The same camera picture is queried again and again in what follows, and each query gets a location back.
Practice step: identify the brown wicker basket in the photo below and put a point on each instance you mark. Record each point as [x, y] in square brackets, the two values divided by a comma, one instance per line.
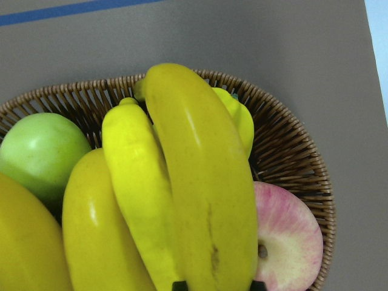
[283, 154]

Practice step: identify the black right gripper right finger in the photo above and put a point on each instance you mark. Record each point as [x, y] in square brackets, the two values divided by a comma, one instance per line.
[258, 286]

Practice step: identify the pink red apple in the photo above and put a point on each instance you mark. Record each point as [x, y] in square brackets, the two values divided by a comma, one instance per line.
[290, 242]

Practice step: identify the green apple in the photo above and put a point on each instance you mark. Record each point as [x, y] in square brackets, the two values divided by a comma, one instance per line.
[40, 151]

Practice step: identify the yellow fruit at left edge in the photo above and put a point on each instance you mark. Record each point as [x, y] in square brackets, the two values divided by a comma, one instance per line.
[32, 251]

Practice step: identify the brown paper table mat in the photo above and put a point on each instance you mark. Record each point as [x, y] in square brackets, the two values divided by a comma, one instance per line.
[314, 56]

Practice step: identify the yellow bell pepper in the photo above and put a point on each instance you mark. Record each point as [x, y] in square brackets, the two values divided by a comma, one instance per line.
[241, 117]

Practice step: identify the large yellow banana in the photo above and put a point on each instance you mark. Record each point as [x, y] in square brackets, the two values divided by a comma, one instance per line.
[212, 186]

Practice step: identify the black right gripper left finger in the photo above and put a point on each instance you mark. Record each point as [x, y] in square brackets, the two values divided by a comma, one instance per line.
[179, 286]

